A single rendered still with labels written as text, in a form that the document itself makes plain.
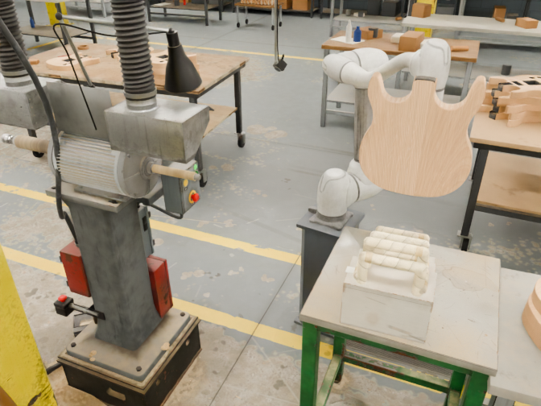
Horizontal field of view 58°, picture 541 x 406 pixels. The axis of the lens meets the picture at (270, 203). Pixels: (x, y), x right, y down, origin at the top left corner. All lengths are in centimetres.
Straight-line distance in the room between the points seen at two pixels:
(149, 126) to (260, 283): 182
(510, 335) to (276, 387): 128
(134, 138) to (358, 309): 92
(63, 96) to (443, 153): 133
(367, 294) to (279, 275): 179
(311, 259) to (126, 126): 133
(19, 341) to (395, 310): 103
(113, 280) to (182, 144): 89
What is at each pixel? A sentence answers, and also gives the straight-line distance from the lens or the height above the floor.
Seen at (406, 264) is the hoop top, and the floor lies 121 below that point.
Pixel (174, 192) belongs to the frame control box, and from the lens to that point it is 219.
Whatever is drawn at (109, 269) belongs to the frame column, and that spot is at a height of 76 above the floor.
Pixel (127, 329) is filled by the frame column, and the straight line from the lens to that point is 245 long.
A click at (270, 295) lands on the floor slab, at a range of 315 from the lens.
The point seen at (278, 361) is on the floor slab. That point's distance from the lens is 278.
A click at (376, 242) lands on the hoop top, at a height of 121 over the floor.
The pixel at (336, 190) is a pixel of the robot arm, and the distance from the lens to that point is 242.
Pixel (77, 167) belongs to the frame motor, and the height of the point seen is 126.
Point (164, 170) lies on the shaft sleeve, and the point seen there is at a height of 126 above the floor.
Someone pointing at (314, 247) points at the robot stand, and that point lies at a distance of 258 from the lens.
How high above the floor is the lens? 209
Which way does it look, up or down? 31 degrees down
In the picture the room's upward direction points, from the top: straight up
